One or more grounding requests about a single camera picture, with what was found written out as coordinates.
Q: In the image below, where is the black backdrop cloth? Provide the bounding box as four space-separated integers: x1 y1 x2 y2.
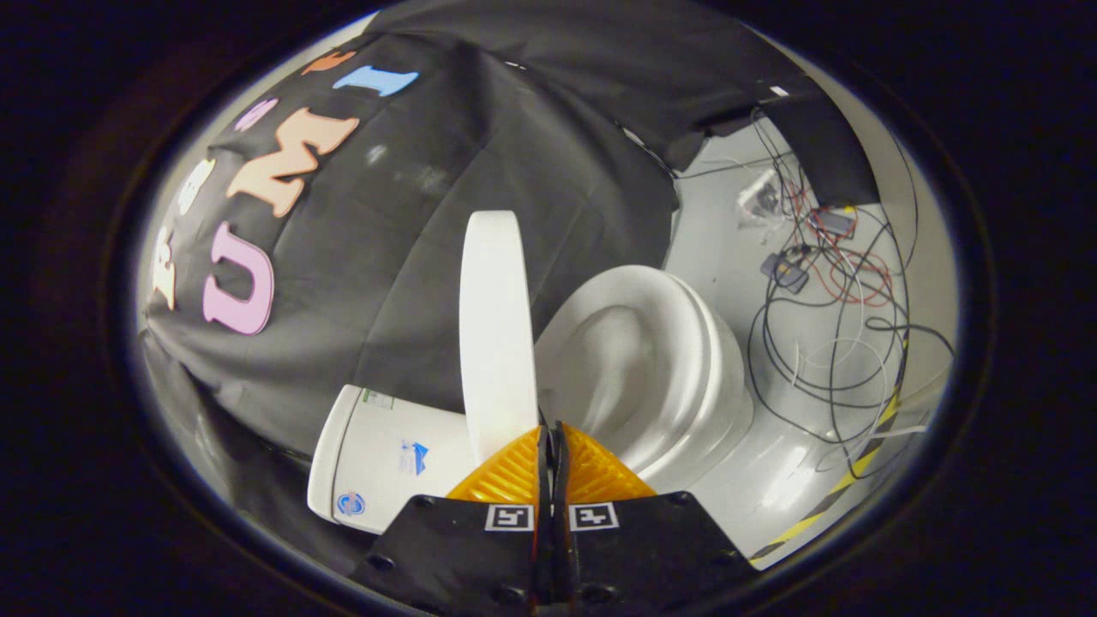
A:
141 0 884 558

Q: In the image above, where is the black cable tangle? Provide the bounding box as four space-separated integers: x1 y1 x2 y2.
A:
744 107 957 448

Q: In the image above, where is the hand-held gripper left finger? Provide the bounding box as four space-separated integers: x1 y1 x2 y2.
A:
351 425 549 614

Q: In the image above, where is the yellow black floor tape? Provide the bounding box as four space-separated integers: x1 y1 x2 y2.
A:
749 386 911 564

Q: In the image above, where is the red cable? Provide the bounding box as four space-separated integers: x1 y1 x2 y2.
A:
787 178 897 309

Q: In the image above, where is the clear plastic bag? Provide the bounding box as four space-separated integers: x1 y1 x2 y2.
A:
735 170 786 231

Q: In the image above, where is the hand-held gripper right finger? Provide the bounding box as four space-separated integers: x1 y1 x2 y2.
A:
548 421 760 614

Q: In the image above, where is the small grey device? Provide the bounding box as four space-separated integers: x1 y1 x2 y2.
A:
760 251 812 294

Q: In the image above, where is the white toilet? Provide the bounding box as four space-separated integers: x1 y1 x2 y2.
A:
307 264 756 536

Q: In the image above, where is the white toilet lid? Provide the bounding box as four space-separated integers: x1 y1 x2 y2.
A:
459 210 540 470

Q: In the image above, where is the small black device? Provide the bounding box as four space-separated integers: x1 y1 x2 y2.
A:
809 206 859 242

